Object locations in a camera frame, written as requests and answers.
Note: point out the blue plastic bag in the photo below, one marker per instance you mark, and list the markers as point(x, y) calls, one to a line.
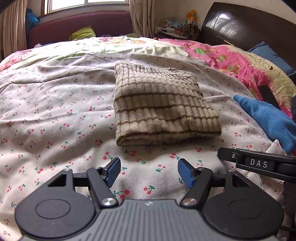
point(31, 19)

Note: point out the window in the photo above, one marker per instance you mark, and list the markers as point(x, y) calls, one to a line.
point(87, 4)

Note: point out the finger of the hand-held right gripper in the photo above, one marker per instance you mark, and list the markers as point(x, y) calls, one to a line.
point(227, 155)

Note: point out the beige curtain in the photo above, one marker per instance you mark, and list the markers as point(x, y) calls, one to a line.
point(143, 18)
point(11, 27)

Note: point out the black flat object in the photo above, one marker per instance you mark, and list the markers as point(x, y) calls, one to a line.
point(268, 96)

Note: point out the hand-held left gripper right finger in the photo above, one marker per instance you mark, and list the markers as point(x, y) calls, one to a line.
point(186, 172)

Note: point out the dark wooden headboard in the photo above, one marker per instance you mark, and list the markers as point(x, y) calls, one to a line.
point(242, 25)

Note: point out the yellow-green cloth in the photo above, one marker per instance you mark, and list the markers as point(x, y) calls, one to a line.
point(82, 33)

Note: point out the cherry print bed sheet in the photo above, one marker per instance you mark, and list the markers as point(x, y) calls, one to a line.
point(57, 104)

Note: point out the dark maroon headboard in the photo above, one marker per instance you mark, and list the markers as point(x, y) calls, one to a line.
point(81, 20)

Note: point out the yellow toy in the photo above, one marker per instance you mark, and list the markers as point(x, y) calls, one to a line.
point(192, 16)

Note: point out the beige striped ribbed sweater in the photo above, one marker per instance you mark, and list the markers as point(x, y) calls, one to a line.
point(159, 104)

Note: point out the pink cartoon printed blanket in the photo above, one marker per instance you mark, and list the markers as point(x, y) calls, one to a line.
point(231, 58)

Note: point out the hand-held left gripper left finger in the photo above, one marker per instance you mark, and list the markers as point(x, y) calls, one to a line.
point(113, 170)

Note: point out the brown handbag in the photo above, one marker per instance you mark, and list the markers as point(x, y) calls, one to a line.
point(191, 31)

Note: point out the blue knitted cloth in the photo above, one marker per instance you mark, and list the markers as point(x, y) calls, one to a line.
point(268, 118)

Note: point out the blue pillow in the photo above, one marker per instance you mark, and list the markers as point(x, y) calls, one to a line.
point(270, 56)

